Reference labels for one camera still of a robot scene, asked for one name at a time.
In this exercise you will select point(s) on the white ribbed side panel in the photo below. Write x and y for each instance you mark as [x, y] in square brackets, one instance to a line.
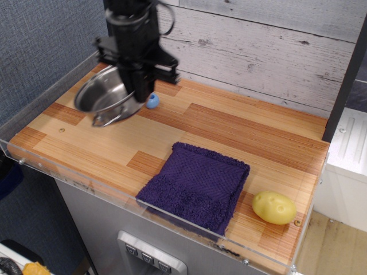
[348, 147]

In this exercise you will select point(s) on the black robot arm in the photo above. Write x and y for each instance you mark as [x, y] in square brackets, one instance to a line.
[129, 9]

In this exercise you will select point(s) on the blue handled grey scoop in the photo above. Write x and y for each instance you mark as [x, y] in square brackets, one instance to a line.
[153, 101]

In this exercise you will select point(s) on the silver toy fridge cabinet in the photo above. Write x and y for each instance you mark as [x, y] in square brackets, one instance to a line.
[99, 222]

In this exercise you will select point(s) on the clear acrylic front guard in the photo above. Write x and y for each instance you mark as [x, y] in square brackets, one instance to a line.
[276, 257]

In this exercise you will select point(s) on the yellow toy potato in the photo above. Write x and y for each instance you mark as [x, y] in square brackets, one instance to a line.
[274, 207]

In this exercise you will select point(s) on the dark right vertical post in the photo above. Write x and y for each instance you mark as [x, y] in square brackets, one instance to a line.
[346, 86]

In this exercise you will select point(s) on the black and yellow object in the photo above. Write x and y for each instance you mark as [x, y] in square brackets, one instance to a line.
[8, 266]

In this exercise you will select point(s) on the purple folded cloth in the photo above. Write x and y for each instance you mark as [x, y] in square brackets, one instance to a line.
[198, 185]

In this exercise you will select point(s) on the silver pot with handles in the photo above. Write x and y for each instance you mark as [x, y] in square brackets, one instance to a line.
[105, 96]

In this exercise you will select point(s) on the grey dispenser button panel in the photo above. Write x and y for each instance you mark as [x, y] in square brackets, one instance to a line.
[141, 257]

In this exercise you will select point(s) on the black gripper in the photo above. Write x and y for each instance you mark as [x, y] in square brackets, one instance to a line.
[135, 49]

